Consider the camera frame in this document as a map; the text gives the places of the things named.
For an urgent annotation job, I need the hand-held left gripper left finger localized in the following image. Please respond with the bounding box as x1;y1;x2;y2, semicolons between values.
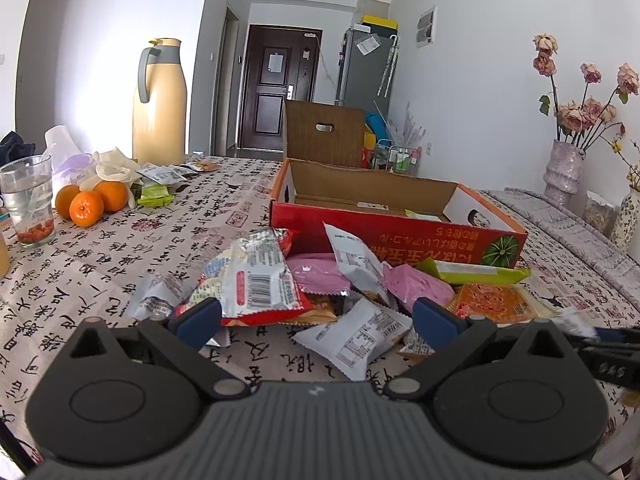
62;297;253;403

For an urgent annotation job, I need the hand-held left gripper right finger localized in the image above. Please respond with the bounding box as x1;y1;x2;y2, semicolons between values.
382;297;578;403

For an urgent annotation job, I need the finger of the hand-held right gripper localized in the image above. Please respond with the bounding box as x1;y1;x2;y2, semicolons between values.
574;326;640;392

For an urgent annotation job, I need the pink snack packet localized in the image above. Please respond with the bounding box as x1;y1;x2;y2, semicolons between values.
287;252;351;296
385;262;456;313

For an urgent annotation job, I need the silver white snack packet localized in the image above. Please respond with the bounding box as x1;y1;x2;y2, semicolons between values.
125;272;196;321

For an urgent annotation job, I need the green yellow snack packet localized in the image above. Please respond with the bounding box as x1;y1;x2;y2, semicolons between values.
420;257;532;286

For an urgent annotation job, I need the red white barcode snack packet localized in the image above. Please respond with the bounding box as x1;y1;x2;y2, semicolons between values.
185;227;316;328

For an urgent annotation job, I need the red cardboard box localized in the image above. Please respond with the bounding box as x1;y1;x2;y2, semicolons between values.
270;157;528;271

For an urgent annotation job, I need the grey folded blanket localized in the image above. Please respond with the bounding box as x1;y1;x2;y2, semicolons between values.
480;187;640;301

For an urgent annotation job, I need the small green snack packet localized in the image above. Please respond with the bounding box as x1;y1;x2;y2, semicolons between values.
137;184;175;208

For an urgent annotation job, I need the small patterned vase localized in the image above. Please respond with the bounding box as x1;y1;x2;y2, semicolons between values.
610;192;640;256

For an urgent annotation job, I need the glass jar with grains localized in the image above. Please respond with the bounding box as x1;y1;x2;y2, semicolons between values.
582;190;622;235

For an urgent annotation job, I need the white flat snack packet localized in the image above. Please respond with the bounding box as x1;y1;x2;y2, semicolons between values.
135;165;183;186

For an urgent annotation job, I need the orange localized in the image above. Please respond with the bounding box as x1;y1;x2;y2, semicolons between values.
55;185;83;220
94;180;130;212
69;191;105;227

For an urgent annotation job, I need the cream crumpled plastic bag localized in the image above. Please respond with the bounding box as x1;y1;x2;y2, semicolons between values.
80;147;146;193

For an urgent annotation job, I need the yellow flower sprig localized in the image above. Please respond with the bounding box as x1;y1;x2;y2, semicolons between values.
607;137;640;201

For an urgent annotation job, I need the pink textured vase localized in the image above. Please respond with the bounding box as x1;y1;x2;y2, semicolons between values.
544;139;587;208

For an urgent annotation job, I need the glass cup with water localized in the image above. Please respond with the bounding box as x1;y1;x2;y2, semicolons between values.
0;155;57;248

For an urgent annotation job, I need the beige thermos jug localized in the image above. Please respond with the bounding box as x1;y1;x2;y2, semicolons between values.
132;37;188;166

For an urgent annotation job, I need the dark brown entrance door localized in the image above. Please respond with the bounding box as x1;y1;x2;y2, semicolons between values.
240;25;323;153

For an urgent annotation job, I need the grey interior door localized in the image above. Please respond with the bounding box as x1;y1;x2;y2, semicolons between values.
212;5;241;156

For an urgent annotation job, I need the dried pink rose bouquet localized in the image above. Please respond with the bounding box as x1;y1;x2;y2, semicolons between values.
532;34;640;151

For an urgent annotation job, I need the dark cloth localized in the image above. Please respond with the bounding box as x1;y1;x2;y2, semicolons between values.
0;131;36;166

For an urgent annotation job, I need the grey refrigerator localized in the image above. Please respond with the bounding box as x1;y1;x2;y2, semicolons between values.
336;27;398;108

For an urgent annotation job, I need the white folded umbrella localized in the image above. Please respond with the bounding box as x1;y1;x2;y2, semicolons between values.
377;35;401;97

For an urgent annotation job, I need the yellow black box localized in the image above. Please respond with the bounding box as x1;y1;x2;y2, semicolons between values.
361;15;399;33

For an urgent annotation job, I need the wire storage cart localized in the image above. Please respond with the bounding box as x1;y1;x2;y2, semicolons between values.
372;142;421;176

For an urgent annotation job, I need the white wall electrical panel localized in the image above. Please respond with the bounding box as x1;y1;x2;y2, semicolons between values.
415;5;437;49

